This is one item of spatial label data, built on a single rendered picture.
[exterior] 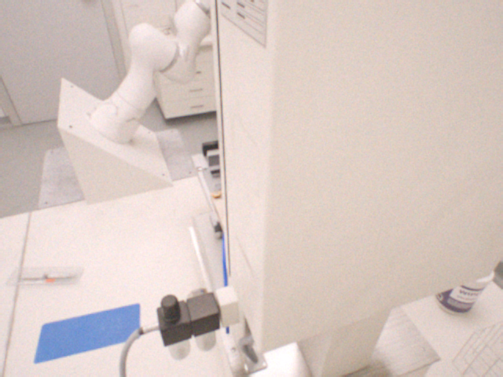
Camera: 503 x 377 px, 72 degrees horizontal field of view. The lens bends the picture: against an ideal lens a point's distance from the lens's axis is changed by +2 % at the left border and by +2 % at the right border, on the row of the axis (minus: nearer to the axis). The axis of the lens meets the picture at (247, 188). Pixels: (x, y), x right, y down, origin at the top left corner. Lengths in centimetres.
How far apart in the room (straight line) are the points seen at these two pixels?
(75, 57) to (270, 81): 347
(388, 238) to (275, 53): 22
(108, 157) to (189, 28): 48
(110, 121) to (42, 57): 243
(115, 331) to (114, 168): 53
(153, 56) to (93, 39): 242
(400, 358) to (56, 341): 74
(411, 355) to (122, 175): 97
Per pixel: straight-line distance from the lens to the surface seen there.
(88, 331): 97
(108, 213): 125
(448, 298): 101
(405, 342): 73
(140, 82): 123
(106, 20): 356
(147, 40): 118
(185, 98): 325
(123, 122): 127
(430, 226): 38
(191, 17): 120
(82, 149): 119
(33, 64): 369
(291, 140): 22
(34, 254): 121
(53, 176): 152
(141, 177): 126
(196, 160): 103
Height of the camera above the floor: 153
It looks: 38 degrees down
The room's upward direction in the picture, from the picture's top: straight up
